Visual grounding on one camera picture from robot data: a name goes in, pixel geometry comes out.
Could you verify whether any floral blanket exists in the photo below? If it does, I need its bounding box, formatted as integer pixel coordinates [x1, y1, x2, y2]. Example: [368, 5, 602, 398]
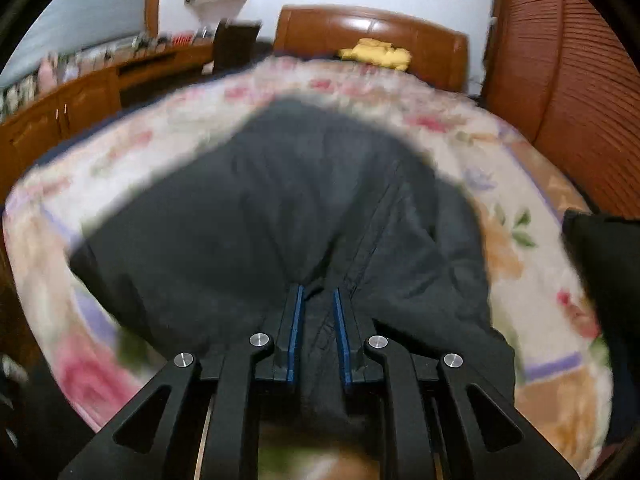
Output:
[2, 55, 616, 480]

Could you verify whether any dark chair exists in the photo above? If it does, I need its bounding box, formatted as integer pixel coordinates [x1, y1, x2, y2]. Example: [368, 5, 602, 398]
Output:
[212, 19, 264, 76]

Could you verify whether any dark cloth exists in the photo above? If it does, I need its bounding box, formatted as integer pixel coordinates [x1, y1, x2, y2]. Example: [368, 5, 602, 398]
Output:
[561, 207, 640, 448]

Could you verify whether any wooden louvered wardrobe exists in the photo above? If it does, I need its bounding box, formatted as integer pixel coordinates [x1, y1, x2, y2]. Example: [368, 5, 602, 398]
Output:
[482, 0, 640, 221]

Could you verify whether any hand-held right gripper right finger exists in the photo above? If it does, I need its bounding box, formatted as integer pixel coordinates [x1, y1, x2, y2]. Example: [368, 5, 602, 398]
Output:
[331, 287, 581, 480]

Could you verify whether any long wooden cabinet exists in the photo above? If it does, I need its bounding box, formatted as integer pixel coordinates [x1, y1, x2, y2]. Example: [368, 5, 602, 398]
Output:
[0, 40, 217, 183]

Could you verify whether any yellow plush toy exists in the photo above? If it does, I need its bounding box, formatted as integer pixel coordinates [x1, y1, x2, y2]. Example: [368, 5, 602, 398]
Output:
[336, 37, 412, 72]

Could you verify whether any row of books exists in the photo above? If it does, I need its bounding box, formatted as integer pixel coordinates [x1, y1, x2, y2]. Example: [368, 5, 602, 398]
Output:
[0, 27, 213, 113]

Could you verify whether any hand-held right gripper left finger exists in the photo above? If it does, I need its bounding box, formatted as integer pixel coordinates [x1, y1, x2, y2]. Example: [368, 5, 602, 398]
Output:
[60, 284, 306, 480]

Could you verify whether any dark grey jacket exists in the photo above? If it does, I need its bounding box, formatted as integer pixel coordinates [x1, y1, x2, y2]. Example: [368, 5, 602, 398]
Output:
[69, 94, 517, 426]

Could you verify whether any window with wooden frame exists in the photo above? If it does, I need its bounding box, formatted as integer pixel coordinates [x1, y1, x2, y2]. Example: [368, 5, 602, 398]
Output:
[0, 0, 166, 81]

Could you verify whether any wooden bed headboard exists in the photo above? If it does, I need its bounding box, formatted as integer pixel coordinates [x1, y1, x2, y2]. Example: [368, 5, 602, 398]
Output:
[274, 4, 471, 96]

